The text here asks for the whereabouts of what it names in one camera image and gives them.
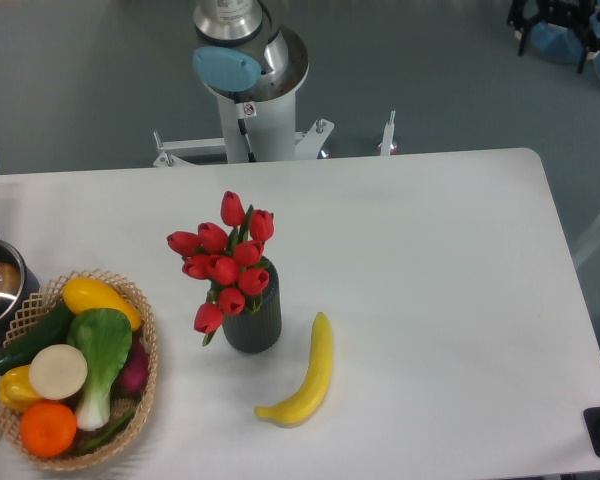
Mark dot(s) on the purple red onion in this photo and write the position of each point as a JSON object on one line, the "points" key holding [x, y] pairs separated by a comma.
{"points": [[134, 374]]}

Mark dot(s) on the orange fruit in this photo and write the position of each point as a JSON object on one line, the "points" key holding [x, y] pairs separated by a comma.
{"points": [[48, 429]]}

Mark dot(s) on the green cucumber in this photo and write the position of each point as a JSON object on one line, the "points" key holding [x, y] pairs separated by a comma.
{"points": [[50, 330]]}

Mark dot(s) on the green chili pepper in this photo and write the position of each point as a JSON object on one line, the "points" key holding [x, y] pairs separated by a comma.
{"points": [[118, 425]]}

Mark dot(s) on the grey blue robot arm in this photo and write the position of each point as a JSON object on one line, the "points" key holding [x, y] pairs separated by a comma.
{"points": [[244, 53]]}

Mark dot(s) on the yellow bell pepper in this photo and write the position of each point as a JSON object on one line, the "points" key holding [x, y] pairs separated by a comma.
{"points": [[16, 391]]}

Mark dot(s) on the woven wicker basket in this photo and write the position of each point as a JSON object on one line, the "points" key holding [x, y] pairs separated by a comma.
{"points": [[133, 407]]}

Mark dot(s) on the blue bag on floor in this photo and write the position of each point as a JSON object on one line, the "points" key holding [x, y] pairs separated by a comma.
{"points": [[556, 46]]}

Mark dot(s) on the dark grey ribbed vase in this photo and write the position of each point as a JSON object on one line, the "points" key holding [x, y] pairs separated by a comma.
{"points": [[253, 333]]}

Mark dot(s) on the black frame equipment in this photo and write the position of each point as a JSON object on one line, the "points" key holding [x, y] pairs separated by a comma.
{"points": [[580, 18]]}

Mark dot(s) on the yellow squash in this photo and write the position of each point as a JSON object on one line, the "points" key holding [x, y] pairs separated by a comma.
{"points": [[84, 293]]}

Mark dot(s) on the green bok choy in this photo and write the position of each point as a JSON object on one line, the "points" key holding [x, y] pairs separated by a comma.
{"points": [[104, 338]]}

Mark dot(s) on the red tulip bouquet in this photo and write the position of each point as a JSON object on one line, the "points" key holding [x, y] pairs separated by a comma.
{"points": [[233, 262]]}

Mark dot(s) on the yellow banana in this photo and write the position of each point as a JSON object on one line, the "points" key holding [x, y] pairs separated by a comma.
{"points": [[302, 404]]}

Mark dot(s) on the white round radish slice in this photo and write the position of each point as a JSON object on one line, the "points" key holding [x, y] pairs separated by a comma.
{"points": [[58, 372]]}

